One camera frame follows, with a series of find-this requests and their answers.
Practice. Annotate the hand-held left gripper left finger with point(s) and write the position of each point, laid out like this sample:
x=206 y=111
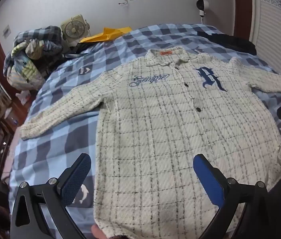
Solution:
x=77 y=179

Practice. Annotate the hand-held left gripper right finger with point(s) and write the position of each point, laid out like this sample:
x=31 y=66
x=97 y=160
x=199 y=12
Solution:
x=207 y=179

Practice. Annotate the cream plaid shirt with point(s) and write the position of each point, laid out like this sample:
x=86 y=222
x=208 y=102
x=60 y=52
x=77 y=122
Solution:
x=155 y=129

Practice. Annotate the blue checked bedsheet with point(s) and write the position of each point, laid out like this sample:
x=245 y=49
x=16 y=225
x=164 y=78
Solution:
x=56 y=134

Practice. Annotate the black garment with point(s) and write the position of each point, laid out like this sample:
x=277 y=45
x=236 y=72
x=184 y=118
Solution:
x=230 y=42

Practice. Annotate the white plastic bag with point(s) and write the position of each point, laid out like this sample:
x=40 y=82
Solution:
x=23 y=96

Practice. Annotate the dark cloth heap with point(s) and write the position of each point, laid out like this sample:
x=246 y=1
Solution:
x=80 y=48

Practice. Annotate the pile of crumpled bedding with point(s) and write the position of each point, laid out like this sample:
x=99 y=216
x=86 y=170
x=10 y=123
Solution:
x=31 y=54

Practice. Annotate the yellow cloth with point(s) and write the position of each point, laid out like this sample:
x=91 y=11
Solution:
x=105 y=34

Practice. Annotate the beige box fan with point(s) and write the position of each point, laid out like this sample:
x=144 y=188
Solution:
x=72 y=29

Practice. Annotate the dark red door frame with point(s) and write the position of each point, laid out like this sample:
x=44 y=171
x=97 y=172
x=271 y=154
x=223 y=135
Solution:
x=242 y=10

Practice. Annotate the white security camera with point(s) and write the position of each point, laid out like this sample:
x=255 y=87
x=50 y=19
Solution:
x=202 y=5

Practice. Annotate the wall switch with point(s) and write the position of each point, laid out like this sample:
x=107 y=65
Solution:
x=6 y=31

